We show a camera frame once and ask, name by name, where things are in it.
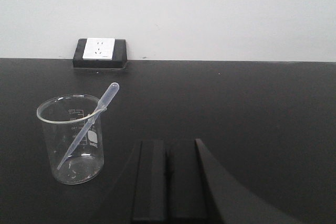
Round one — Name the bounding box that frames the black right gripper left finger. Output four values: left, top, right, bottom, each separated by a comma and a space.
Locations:
132, 140, 167, 222

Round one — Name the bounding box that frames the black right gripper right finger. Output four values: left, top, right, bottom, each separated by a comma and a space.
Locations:
167, 138, 300, 223

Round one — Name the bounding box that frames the clear plastic pipette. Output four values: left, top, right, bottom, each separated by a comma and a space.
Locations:
57, 82, 120, 170

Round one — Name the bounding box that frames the clear glass beaker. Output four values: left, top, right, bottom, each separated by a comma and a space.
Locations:
37, 94, 104, 185

